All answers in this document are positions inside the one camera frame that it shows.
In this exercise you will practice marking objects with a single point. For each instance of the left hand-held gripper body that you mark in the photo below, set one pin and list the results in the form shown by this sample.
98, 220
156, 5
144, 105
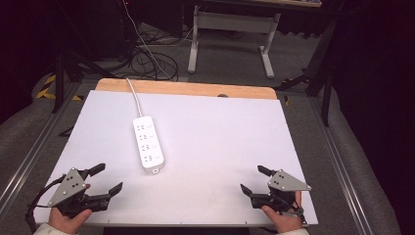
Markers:
67, 189

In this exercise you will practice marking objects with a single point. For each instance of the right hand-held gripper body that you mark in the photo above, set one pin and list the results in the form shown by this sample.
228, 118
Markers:
284, 183

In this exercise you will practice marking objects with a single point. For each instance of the person's left hand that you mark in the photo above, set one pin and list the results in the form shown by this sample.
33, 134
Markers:
65, 222

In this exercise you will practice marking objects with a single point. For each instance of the person's right hand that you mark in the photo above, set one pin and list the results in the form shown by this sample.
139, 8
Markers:
284, 222

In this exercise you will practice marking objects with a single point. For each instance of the white board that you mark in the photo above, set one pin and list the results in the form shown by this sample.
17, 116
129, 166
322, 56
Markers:
208, 156

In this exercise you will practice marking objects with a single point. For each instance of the white power strip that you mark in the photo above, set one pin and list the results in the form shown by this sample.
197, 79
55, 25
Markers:
148, 143

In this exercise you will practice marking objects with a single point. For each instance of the black metal stand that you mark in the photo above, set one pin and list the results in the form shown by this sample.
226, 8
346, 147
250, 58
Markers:
59, 81
321, 78

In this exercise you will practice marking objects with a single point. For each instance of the wooden desk top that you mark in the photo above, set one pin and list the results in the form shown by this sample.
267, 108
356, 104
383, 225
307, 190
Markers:
277, 2

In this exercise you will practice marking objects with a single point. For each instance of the aluminium rail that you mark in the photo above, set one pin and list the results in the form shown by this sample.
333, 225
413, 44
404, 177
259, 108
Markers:
339, 166
32, 153

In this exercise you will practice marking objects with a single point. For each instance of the white metal desk frame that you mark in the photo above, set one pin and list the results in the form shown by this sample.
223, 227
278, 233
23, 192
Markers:
228, 21

